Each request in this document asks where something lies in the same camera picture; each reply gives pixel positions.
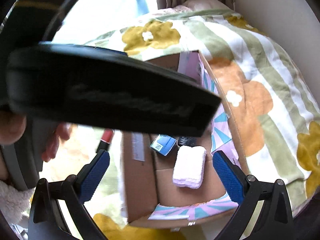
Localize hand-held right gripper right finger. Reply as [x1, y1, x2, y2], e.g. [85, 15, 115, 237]
[212, 150, 294, 240]

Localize red lipstick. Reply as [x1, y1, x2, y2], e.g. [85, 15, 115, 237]
[95, 129, 115, 154]

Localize pink quilt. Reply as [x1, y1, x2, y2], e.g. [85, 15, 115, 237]
[172, 0, 233, 13]

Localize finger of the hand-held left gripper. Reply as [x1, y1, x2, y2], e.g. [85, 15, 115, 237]
[92, 45, 129, 57]

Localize small blue box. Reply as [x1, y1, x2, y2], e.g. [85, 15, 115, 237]
[150, 133, 177, 157]

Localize striped floral blanket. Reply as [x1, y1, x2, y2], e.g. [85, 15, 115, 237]
[50, 8, 320, 240]

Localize pink patterned cardboard box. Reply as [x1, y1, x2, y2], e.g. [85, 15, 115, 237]
[120, 50, 248, 231]

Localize person's left hand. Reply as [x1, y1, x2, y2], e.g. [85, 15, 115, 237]
[0, 109, 72, 163]

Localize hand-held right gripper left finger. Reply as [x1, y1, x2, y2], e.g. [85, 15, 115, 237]
[28, 149, 111, 240]

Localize black tube packet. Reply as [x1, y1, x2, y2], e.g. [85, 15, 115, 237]
[177, 135, 201, 148]

